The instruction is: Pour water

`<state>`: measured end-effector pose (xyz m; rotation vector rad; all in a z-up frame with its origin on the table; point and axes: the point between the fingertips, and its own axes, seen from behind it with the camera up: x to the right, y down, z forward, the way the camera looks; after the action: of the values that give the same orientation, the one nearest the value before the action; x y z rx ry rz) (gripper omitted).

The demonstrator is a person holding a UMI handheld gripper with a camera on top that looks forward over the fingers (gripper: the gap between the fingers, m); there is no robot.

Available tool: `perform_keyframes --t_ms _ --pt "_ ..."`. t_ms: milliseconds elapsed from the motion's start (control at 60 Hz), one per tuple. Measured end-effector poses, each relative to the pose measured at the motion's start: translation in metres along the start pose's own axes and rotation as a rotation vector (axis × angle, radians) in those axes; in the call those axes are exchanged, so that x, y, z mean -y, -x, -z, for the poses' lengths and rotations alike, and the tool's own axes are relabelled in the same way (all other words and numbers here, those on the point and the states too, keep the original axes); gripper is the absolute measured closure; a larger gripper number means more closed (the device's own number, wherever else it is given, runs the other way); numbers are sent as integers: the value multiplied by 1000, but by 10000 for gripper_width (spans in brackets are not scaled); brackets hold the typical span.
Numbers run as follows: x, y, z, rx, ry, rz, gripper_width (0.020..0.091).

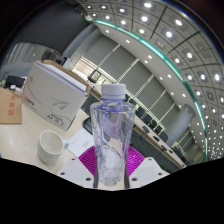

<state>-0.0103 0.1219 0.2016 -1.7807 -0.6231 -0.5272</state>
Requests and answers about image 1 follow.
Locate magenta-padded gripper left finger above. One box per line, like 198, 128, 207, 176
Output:
57, 145, 100, 188

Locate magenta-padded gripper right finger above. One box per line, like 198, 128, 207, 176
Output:
124, 145, 170, 188

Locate clear plastic water bottle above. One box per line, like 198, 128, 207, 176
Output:
89, 83, 137, 188

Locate long curved conference desk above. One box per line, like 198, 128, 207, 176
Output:
78, 74, 188, 169

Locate white ceramic mug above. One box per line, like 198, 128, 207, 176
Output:
36, 129, 70, 166

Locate white copy paper carton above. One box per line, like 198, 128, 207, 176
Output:
21, 59, 92, 132

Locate black mesh office chair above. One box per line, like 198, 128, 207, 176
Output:
87, 69, 102, 84

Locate brown paper envelope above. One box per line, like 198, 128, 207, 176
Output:
0, 87, 24, 125

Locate black power adapter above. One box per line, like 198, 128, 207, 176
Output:
4, 75, 26, 91

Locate recessed ceiling lights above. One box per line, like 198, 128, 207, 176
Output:
74, 0, 224, 158

